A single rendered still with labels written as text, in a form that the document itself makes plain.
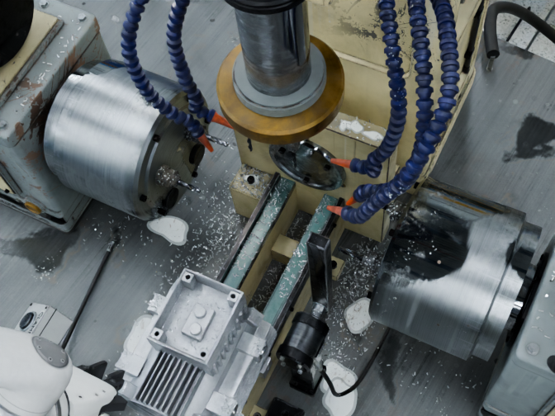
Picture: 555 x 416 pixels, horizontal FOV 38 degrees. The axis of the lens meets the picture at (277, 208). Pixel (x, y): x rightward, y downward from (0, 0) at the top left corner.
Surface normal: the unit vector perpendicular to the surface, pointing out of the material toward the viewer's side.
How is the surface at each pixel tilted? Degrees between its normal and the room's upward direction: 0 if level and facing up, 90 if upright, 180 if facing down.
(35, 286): 0
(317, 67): 0
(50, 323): 51
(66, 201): 90
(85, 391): 60
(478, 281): 24
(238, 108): 0
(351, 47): 90
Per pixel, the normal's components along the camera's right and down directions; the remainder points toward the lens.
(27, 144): 0.89, 0.37
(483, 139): -0.07, -0.46
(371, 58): -0.44, 0.81
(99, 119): -0.22, -0.14
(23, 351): 0.68, -0.64
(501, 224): 0.09, -0.71
